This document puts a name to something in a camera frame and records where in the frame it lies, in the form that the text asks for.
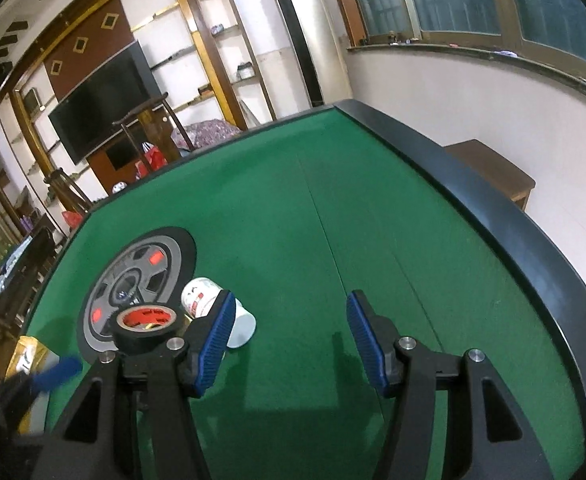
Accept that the small white pill bottle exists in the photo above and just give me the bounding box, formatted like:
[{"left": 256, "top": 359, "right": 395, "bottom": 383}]
[{"left": 180, "top": 276, "right": 259, "bottom": 350}]

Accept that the red plastic bag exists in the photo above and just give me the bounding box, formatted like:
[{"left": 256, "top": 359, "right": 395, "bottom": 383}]
[{"left": 134, "top": 142, "right": 167, "bottom": 180}]

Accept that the round grey control panel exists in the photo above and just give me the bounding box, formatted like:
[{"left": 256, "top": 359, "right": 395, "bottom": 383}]
[{"left": 76, "top": 226, "right": 197, "bottom": 363}]

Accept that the black flat television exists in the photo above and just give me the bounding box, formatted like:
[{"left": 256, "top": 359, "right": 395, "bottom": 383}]
[{"left": 49, "top": 42, "right": 162, "bottom": 164}]

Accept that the brown wooden side table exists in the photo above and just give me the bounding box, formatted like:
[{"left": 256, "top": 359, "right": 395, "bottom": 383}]
[{"left": 444, "top": 139, "right": 536, "bottom": 211}]

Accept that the gold-rimmed storage box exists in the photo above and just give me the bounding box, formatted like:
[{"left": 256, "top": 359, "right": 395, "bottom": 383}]
[{"left": 5, "top": 336, "right": 60, "bottom": 436}]

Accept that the wooden tv cabinet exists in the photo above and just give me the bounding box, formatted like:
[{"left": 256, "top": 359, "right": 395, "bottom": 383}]
[{"left": 87, "top": 132, "right": 148, "bottom": 195}]

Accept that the white standing air conditioner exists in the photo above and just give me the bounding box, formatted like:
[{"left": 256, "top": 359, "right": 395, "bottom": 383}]
[{"left": 276, "top": 0, "right": 351, "bottom": 107}]

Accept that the dark wooden chair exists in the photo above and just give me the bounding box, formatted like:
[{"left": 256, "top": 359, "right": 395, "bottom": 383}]
[{"left": 112, "top": 92, "right": 197, "bottom": 174}]

